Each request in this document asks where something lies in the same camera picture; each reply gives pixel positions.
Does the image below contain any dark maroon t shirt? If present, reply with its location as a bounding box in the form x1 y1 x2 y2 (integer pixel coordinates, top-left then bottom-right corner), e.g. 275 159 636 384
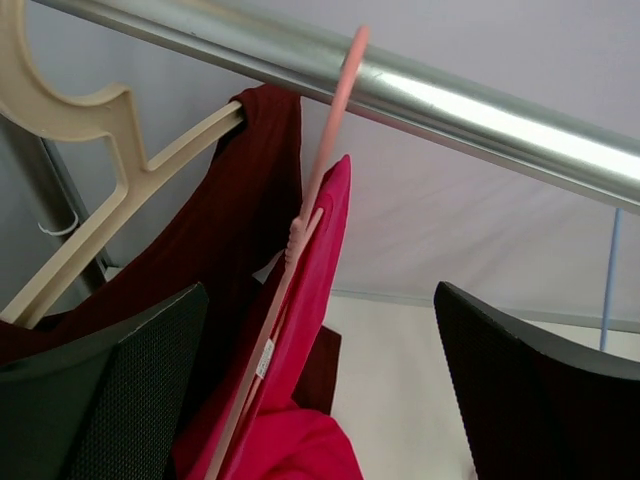
0 83 342 451

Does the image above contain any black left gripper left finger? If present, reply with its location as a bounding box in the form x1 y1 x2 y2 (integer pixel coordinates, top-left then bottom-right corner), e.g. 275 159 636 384
1 285 208 479

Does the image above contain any pink thin hanger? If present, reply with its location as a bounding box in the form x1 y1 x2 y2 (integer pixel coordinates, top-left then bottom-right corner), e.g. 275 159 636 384
205 26 370 479

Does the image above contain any light blue thin hanger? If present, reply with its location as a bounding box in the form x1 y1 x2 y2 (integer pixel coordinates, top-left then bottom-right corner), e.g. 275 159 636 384
599 208 623 351

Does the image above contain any beige hanger on rack left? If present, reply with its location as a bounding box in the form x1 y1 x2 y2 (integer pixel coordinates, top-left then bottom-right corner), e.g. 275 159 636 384
0 0 250 330

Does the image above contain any magenta pink t shirt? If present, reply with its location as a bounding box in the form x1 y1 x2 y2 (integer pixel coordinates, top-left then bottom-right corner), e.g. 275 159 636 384
171 156 362 479

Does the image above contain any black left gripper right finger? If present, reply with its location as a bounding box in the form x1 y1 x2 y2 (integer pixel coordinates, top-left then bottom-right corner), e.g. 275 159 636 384
434 282 639 479

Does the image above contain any silver clothes rack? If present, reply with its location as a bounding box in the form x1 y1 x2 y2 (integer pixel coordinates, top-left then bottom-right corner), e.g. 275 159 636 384
53 1 639 213

